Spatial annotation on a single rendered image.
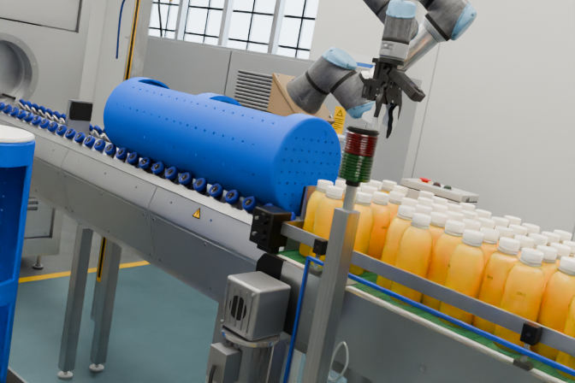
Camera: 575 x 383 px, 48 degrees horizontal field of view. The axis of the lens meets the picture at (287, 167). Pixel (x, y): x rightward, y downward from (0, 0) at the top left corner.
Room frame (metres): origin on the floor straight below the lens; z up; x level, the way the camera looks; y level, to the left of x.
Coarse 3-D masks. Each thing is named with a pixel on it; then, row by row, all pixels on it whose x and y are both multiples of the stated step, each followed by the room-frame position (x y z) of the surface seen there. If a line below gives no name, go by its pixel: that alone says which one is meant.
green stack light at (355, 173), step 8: (344, 152) 1.20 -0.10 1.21; (344, 160) 1.19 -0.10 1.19; (352, 160) 1.18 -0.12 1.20; (360, 160) 1.18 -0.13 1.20; (368, 160) 1.19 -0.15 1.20; (344, 168) 1.19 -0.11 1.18; (352, 168) 1.18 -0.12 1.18; (360, 168) 1.18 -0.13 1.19; (368, 168) 1.19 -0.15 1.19; (344, 176) 1.19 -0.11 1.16; (352, 176) 1.18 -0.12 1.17; (360, 176) 1.18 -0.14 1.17; (368, 176) 1.19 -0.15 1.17
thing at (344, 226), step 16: (336, 208) 1.21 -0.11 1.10; (336, 224) 1.20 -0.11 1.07; (352, 224) 1.20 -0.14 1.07; (336, 240) 1.20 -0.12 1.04; (352, 240) 1.20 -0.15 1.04; (336, 256) 1.19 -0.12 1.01; (336, 272) 1.19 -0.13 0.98; (320, 288) 1.21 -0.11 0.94; (336, 288) 1.19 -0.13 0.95; (320, 304) 1.20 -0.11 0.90; (336, 304) 1.20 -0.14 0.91; (320, 320) 1.20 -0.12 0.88; (336, 320) 1.21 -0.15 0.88; (320, 336) 1.19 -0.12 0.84; (320, 352) 1.19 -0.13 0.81; (304, 368) 1.21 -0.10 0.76; (320, 368) 1.19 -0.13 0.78
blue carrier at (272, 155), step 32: (128, 96) 2.19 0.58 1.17; (160, 96) 2.10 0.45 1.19; (192, 96) 2.04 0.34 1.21; (224, 96) 2.04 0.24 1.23; (128, 128) 2.14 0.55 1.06; (160, 128) 2.01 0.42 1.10; (192, 128) 1.91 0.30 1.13; (224, 128) 1.83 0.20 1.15; (256, 128) 1.76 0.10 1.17; (288, 128) 1.70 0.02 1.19; (320, 128) 1.78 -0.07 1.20; (160, 160) 2.07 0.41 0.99; (192, 160) 1.91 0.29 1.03; (224, 160) 1.79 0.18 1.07; (256, 160) 1.71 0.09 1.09; (288, 160) 1.70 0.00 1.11; (320, 160) 1.79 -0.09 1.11; (256, 192) 1.74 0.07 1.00; (288, 192) 1.72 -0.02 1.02
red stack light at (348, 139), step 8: (352, 136) 1.19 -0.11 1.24; (360, 136) 1.18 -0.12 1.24; (368, 136) 1.18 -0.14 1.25; (376, 136) 1.21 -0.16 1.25; (344, 144) 1.20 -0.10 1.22; (352, 144) 1.19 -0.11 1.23; (360, 144) 1.18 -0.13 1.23; (368, 144) 1.18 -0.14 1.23; (376, 144) 1.20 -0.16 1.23; (352, 152) 1.18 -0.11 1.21; (360, 152) 1.18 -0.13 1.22; (368, 152) 1.18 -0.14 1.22
